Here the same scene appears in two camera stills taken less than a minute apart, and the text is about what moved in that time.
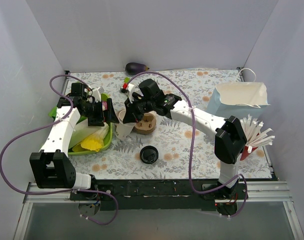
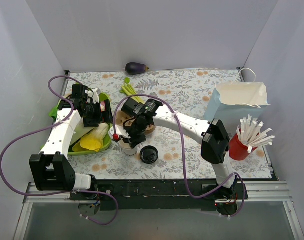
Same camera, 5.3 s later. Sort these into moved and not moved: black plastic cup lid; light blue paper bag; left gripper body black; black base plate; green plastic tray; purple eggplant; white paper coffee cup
Moved: white paper coffee cup
Not moved: black plastic cup lid; purple eggplant; light blue paper bag; left gripper body black; green plastic tray; black base plate
